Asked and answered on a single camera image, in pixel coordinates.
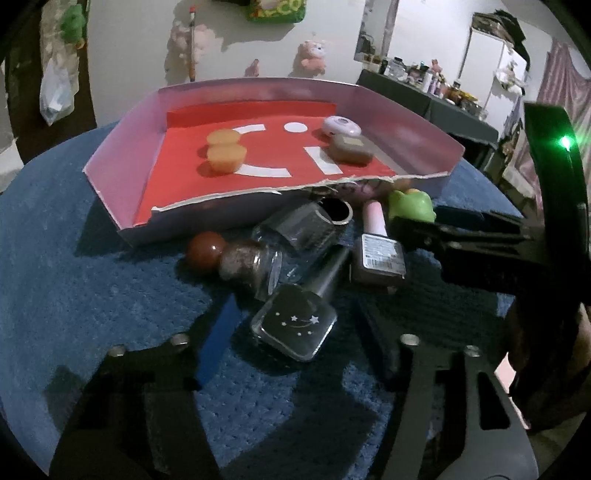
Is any lilac compact case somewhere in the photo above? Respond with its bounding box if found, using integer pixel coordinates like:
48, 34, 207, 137
322, 115, 362, 138

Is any clear glass cup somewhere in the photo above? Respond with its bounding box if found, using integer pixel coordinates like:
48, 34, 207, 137
253, 202, 338, 278

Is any white hanging bag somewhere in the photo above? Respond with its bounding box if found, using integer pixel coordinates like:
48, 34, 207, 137
496, 65, 527, 93

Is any taupe square case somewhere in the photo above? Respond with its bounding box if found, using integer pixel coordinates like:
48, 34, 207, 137
329, 134, 375, 166

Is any beaded ring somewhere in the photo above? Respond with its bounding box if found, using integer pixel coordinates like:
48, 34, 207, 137
321, 198, 355, 226

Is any black star-print nail polish bottle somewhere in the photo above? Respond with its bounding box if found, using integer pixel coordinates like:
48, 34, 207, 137
249, 244, 352, 363

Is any dark cloth-covered table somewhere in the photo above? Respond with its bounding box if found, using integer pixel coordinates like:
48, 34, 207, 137
355, 69, 499, 144

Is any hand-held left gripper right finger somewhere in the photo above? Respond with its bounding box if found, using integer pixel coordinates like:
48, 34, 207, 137
358, 295, 541, 480

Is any green frog toy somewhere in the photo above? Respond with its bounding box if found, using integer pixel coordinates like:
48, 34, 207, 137
387, 188, 437, 224

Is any white cabinet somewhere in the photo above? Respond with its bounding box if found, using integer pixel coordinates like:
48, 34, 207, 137
457, 25, 529, 134

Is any orange-tipped stick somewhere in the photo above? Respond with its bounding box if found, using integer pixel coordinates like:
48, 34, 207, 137
187, 6, 198, 83

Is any cluster of bottles and jars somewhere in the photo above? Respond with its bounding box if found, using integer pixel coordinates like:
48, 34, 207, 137
362, 53, 490, 116

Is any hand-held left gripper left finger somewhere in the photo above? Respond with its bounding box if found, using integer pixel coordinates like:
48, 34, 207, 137
48, 295, 238, 480

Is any pink bear plush toy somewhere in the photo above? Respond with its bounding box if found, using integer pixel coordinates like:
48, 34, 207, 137
295, 39, 328, 75

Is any pink curtain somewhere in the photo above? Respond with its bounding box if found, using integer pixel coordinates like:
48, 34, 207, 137
503, 39, 591, 185

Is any blue fluffy mat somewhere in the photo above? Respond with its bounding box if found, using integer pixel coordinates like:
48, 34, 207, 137
0, 120, 532, 476

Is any pink-capped nail polish bottle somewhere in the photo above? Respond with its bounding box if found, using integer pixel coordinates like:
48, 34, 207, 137
349, 200, 408, 289

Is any wall mirror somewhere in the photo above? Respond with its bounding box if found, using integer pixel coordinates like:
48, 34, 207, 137
353, 0, 398, 63

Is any hanging clear plastic bag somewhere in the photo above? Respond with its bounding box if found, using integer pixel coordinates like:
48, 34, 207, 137
39, 60, 75, 126

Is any pale pink plush toy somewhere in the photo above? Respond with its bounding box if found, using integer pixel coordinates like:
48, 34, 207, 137
168, 21, 213, 63

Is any green plush toy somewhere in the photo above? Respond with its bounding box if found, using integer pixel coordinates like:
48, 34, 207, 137
60, 4, 88, 49

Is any cardboard box with red lining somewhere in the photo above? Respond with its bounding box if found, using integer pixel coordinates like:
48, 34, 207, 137
83, 76, 465, 245

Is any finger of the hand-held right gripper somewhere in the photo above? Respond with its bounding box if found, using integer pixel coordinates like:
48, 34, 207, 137
434, 208, 532, 232
392, 215, 546, 289

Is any yellow round disc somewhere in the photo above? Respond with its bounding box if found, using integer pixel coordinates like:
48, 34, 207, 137
206, 129, 241, 149
206, 144, 245, 174

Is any brown ball-capped glitter bottle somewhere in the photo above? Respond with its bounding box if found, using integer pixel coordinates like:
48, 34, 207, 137
187, 231, 283, 301

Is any dark wooden door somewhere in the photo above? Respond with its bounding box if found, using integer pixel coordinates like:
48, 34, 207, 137
2, 0, 98, 167

